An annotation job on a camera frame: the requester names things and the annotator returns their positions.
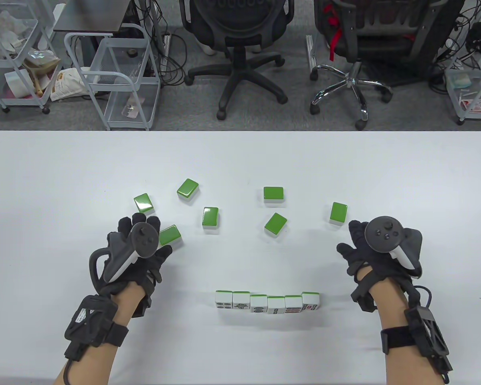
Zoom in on person's left hand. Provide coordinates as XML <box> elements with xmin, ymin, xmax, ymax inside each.
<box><xmin>89</xmin><ymin>213</ymin><xmax>173</xmax><ymax>319</ymax></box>

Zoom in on person's left forearm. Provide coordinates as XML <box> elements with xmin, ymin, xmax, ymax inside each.
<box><xmin>54</xmin><ymin>281</ymin><xmax>147</xmax><ymax>385</ymax></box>

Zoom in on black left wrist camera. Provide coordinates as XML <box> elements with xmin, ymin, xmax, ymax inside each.
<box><xmin>64</xmin><ymin>295</ymin><xmax>129</xmax><ymax>361</ymax></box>

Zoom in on black white left hand controller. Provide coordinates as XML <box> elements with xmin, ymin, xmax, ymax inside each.
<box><xmin>89</xmin><ymin>222</ymin><xmax>160</xmax><ymax>289</ymax></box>

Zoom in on black chair with chrome base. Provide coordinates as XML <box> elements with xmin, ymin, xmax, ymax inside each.
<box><xmin>309</xmin><ymin>0</ymin><xmax>465</xmax><ymax>131</ymax></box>

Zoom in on green-backed mahjong tiles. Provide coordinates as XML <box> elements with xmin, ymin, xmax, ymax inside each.
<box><xmin>134</xmin><ymin>178</ymin><xmax>349</xmax><ymax>247</ymax></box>

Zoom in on row of mahjong tiles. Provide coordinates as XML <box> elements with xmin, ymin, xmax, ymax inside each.
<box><xmin>215</xmin><ymin>291</ymin><xmax>320</xmax><ymax>314</ymax></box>

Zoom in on person's right forearm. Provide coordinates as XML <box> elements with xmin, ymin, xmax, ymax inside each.
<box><xmin>373</xmin><ymin>279</ymin><xmax>449</xmax><ymax>385</ymax></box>

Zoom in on white printed paper bag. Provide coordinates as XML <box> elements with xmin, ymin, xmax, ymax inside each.
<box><xmin>49</xmin><ymin>67</ymin><xmax>93</xmax><ymax>101</ymax></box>

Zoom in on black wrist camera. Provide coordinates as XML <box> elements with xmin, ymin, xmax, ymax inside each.
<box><xmin>64</xmin><ymin>295</ymin><xmax>129</xmax><ymax>361</ymax></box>
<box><xmin>381</xmin><ymin>307</ymin><xmax>453</xmax><ymax>375</ymax></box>

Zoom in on dark brown desk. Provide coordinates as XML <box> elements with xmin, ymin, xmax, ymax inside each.
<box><xmin>53</xmin><ymin>0</ymin><xmax>133</xmax><ymax>33</ymax></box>

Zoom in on white cart with boxes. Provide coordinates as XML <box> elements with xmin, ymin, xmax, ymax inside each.
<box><xmin>443</xmin><ymin>50</ymin><xmax>481</xmax><ymax>126</ymax></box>

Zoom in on white cart far right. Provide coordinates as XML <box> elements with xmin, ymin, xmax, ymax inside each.
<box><xmin>429</xmin><ymin>0</ymin><xmax>481</xmax><ymax>95</ymax></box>

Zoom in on red garment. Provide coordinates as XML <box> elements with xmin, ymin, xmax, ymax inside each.
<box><xmin>323</xmin><ymin>2</ymin><xmax>343</xmax><ymax>61</ymax></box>

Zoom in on black white right hand controller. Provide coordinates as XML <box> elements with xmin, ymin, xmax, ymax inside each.
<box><xmin>365</xmin><ymin>217</ymin><xmax>423</xmax><ymax>279</ymax></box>

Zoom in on person's right hand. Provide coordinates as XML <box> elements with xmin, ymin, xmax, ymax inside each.
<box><xmin>337</xmin><ymin>220</ymin><xmax>421</xmax><ymax>313</ymax></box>

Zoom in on white wire mesh cart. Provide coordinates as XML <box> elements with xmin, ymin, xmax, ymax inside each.
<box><xmin>64</xmin><ymin>23</ymin><xmax>161</xmax><ymax>131</ymax></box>

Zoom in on black cables bundle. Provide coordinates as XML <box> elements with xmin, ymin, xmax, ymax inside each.
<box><xmin>134</xmin><ymin>0</ymin><xmax>187</xmax><ymax>87</ymax></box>

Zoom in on clear plastic bag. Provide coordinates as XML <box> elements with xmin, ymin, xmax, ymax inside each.
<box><xmin>22</xmin><ymin>48</ymin><xmax>61</xmax><ymax>75</ymax></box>

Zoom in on black mesh office chair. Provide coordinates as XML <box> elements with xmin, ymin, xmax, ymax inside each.
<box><xmin>179</xmin><ymin>0</ymin><xmax>295</xmax><ymax>121</ymax></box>

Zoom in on white paper sheet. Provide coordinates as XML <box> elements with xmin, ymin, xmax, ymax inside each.
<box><xmin>4</xmin><ymin>69</ymin><xmax>51</xmax><ymax>99</ymax></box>

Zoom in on crumpled white plastic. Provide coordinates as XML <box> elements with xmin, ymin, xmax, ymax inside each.
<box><xmin>0</xmin><ymin>10</ymin><xmax>24</xmax><ymax>53</ymax></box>

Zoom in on black white hand controller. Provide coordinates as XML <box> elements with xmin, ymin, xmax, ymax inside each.
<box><xmin>89</xmin><ymin>222</ymin><xmax>160</xmax><ymax>289</ymax></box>
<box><xmin>365</xmin><ymin>217</ymin><xmax>423</xmax><ymax>279</ymax></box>

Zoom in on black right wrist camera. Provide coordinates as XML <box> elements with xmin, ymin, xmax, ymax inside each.
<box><xmin>381</xmin><ymin>307</ymin><xmax>453</xmax><ymax>375</ymax></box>

